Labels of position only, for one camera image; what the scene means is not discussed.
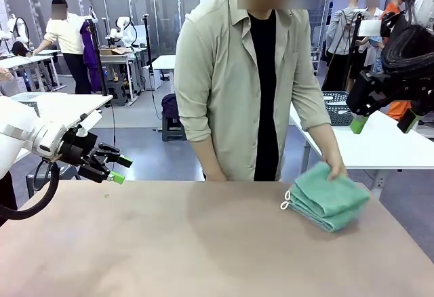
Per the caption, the hanging purple garment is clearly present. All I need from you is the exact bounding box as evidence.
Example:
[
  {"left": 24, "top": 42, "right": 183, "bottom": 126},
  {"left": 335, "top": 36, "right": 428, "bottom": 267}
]
[{"left": 79, "top": 21, "right": 103, "bottom": 93}]

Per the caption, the person in white shirt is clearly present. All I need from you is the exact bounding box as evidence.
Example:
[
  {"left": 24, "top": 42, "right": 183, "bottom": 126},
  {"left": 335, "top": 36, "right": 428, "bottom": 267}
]
[{"left": 33, "top": 0, "right": 93, "bottom": 95}]

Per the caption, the white table with square legs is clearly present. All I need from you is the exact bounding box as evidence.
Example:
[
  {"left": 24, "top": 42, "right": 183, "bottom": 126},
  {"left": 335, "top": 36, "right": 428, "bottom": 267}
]
[{"left": 288, "top": 102, "right": 434, "bottom": 193}]

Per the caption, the white height-adjustable desk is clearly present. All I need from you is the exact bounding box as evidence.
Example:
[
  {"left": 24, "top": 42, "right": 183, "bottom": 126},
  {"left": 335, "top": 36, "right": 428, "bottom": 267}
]
[{"left": 149, "top": 54, "right": 177, "bottom": 91}]

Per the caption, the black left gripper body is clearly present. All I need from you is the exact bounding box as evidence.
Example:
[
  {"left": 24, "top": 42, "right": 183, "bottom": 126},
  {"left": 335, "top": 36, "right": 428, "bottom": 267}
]
[{"left": 59, "top": 129, "right": 109, "bottom": 183}]

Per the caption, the open cardboard box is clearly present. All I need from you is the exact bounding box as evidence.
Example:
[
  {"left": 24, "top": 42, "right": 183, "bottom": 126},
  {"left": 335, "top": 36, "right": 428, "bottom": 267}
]
[{"left": 100, "top": 45, "right": 132, "bottom": 56}]

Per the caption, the person's right hand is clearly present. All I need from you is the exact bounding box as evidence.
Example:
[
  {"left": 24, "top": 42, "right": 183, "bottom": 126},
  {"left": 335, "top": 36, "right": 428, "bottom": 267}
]
[{"left": 204, "top": 170, "right": 227, "bottom": 182}]

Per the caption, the mannequin in orange jacket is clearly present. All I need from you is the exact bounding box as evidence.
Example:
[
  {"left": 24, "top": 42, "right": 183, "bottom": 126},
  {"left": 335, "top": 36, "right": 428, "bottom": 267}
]
[{"left": 379, "top": 0, "right": 408, "bottom": 22}]

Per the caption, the grey plastic basket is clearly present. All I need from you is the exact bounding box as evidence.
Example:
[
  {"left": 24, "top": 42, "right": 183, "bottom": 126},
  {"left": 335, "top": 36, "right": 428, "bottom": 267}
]
[{"left": 321, "top": 90, "right": 357, "bottom": 127}]

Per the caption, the black purple backpack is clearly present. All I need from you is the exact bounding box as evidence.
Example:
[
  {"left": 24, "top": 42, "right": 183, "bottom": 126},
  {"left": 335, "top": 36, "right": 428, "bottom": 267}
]
[{"left": 161, "top": 93, "right": 180, "bottom": 121}]

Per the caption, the green towel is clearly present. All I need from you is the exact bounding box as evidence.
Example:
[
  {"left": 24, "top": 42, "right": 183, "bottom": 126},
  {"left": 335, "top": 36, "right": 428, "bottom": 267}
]
[{"left": 281, "top": 161, "right": 371, "bottom": 233}]

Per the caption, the grey step stool under backpack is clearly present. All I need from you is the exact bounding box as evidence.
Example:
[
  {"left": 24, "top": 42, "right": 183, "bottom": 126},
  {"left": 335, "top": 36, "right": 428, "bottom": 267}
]
[{"left": 161, "top": 115, "right": 187, "bottom": 142}]

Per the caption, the wooden shoe shelf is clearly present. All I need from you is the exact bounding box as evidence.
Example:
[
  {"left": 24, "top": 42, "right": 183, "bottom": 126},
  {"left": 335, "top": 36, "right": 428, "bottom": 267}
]
[{"left": 310, "top": 47, "right": 321, "bottom": 76}]

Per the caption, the mannequin in grey jacket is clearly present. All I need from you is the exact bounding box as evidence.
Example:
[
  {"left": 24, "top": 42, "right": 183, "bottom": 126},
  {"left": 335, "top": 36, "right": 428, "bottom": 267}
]
[{"left": 325, "top": 0, "right": 378, "bottom": 92}]

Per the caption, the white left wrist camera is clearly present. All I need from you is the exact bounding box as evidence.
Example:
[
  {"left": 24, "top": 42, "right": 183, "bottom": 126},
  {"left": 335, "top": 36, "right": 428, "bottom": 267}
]
[{"left": 75, "top": 110, "right": 103, "bottom": 138}]

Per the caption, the person's left hand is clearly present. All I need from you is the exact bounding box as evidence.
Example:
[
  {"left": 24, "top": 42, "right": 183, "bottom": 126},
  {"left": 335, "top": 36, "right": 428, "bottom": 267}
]
[{"left": 321, "top": 159, "right": 349, "bottom": 181}]

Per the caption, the long white workbench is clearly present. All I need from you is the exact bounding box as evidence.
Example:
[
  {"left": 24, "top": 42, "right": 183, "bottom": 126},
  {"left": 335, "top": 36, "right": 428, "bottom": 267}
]
[{"left": 0, "top": 49, "right": 67, "bottom": 93}]

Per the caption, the white framed workbench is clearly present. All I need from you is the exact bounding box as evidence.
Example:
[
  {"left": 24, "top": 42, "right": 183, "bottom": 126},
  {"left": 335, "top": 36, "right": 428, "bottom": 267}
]
[{"left": 99, "top": 52, "right": 140, "bottom": 103}]

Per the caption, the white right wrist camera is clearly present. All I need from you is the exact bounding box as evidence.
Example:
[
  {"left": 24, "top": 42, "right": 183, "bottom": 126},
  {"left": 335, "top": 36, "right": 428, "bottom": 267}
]
[{"left": 357, "top": 12, "right": 408, "bottom": 39}]

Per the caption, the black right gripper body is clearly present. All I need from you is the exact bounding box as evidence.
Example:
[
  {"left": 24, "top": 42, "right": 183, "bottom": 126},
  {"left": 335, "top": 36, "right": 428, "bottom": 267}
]
[{"left": 346, "top": 70, "right": 396, "bottom": 115}]

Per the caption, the mannequin in blue dress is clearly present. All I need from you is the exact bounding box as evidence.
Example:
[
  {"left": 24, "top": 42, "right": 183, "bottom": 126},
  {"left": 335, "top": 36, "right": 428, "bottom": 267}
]
[{"left": 366, "top": 0, "right": 387, "bottom": 74}]

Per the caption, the person in beige shirt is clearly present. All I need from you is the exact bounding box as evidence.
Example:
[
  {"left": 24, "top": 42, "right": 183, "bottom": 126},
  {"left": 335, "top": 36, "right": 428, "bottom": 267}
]
[{"left": 174, "top": 0, "right": 332, "bottom": 182}]

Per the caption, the black tripod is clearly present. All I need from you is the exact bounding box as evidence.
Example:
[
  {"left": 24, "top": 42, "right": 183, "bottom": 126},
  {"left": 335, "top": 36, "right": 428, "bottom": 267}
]
[{"left": 321, "top": 7, "right": 369, "bottom": 92}]

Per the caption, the person's right forearm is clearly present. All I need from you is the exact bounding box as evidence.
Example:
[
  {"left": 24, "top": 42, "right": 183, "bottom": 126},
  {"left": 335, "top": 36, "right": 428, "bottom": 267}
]
[{"left": 193, "top": 139, "right": 226, "bottom": 176}]

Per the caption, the black camera pole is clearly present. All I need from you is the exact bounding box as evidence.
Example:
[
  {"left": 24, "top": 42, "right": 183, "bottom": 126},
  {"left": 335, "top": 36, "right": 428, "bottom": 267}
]
[
  {"left": 83, "top": 14, "right": 109, "bottom": 97},
  {"left": 142, "top": 14, "right": 154, "bottom": 91}
]

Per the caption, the white table with round leg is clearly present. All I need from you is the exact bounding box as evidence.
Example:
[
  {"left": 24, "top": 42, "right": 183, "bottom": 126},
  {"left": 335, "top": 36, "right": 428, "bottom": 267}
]
[{"left": 9, "top": 92, "right": 114, "bottom": 162}]

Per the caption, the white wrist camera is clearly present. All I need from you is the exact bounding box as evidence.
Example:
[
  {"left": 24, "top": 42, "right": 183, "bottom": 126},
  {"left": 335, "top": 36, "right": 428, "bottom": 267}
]
[
  {"left": 75, "top": 110, "right": 103, "bottom": 138},
  {"left": 357, "top": 12, "right": 408, "bottom": 39}
]

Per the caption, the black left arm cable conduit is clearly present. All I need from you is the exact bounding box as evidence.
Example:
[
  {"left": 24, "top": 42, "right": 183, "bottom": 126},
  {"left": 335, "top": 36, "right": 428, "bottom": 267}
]
[{"left": 0, "top": 159, "right": 61, "bottom": 222}]

